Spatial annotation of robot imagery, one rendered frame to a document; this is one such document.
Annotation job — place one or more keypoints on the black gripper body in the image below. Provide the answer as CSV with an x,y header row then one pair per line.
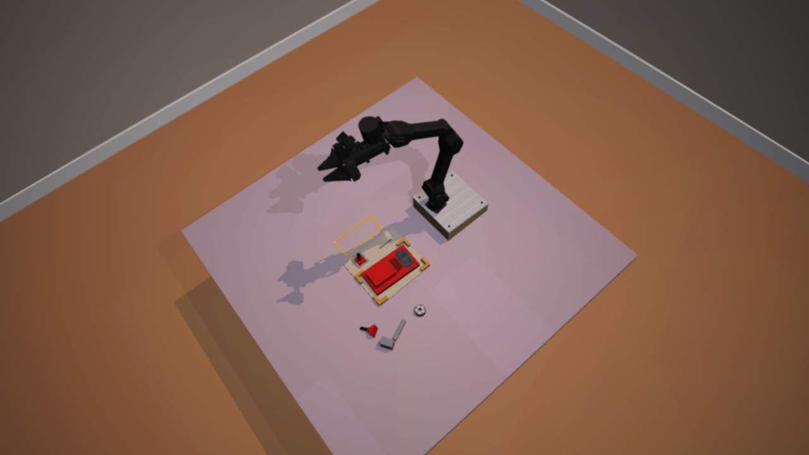
x,y
351,163

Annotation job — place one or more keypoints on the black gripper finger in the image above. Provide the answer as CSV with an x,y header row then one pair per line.
x,y
339,174
331,162

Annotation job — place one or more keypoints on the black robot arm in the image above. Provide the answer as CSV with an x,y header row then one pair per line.
x,y
375,132

